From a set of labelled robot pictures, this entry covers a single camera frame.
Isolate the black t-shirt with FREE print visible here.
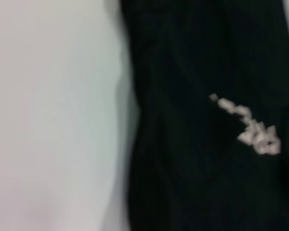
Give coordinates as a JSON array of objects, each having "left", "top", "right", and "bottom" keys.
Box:
[{"left": 120, "top": 0, "right": 289, "bottom": 231}]

